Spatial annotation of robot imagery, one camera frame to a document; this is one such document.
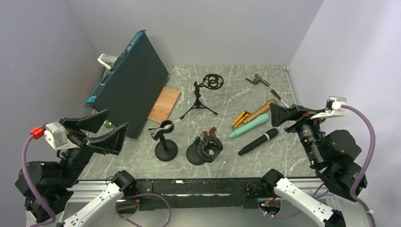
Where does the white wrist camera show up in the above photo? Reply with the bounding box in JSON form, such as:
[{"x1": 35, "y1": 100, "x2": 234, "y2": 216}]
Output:
[
  {"x1": 30, "y1": 122, "x2": 78, "y2": 150},
  {"x1": 311, "y1": 96, "x2": 347, "y2": 119}
]

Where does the wooden board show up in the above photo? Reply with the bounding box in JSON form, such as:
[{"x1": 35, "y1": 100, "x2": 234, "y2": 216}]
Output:
[{"x1": 147, "y1": 87, "x2": 181, "y2": 122}]

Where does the black shock-mount desk stand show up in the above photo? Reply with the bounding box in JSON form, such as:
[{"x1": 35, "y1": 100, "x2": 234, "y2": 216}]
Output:
[{"x1": 186, "y1": 136, "x2": 223, "y2": 166}]

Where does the blue black network switch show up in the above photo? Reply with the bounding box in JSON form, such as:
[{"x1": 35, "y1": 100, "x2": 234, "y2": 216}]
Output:
[{"x1": 86, "y1": 30, "x2": 169, "y2": 139}]

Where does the small metal hammer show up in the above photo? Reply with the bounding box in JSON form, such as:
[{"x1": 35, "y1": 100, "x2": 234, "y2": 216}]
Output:
[{"x1": 270, "y1": 89, "x2": 289, "y2": 108}]

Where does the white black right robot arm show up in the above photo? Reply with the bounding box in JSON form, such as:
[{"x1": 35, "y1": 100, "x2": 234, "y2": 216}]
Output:
[{"x1": 260, "y1": 99, "x2": 376, "y2": 227}]

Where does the dark metal clamp tool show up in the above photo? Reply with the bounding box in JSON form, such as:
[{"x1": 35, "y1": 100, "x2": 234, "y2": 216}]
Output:
[{"x1": 246, "y1": 73, "x2": 270, "y2": 87}]

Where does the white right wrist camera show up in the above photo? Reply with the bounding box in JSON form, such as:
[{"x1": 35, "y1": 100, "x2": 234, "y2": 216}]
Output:
[{"x1": 311, "y1": 96, "x2": 347, "y2": 119}]

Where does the mint green microphone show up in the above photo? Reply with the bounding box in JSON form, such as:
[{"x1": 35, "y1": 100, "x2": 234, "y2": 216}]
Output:
[{"x1": 229, "y1": 113, "x2": 270, "y2": 139}]

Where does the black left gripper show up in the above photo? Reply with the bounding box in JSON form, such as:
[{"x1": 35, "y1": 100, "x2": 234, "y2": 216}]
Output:
[{"x1": 58, "y1": 109, "x2": 131, "y2": 186}]

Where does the black tripod mic stand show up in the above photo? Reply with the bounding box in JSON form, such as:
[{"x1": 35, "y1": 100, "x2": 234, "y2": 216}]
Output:
[{"x1": 180, "y1": 73, "x2": 225, "y2": 121}]

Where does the white power strip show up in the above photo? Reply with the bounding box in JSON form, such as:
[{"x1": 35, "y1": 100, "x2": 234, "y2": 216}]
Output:
[{"x1": 97, "y1": 53, "x2": 121, "y2": 70}]

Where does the black microphone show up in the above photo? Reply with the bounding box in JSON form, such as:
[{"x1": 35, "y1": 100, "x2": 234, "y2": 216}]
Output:
[{"x1": 238, "y1": 128, "x2": 279, "y2": 156}]

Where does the green spray nozzle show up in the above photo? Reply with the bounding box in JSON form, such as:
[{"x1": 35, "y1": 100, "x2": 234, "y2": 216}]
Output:
[{"x1": 104, "y1": 120, "x2": 116, "y2": 129}]

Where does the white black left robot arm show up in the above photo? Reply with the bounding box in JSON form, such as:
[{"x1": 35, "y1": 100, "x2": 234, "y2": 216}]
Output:
[{"x1": 15, "y1": 110, "x2": 138, "y2": 227}]

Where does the black clip desk mic stand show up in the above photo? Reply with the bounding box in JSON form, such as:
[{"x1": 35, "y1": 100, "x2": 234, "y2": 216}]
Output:
[{"x1": 148, "y1": 119, "x2": 178, "y2": 162}]

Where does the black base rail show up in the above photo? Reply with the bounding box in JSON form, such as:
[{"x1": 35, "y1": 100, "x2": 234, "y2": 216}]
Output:
[{"x1": 117, "y1": 177, "x2": 275, "y2": 214}]

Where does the red brown spray nozzle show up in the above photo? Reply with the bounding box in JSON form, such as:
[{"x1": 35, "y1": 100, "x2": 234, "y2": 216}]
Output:
[{"x1": 201, "y1": 127, "x2": 216, "y2": 138}]

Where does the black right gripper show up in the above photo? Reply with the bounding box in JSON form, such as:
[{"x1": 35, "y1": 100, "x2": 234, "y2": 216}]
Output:
[{"x1": 269, "y1": 101, "x2": 328, "y2": 165}]

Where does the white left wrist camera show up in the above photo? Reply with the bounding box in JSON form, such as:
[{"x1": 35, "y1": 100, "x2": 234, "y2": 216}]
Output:
[{"x1": 30, "y1": 122, "x2": 78, "y2": 150}]

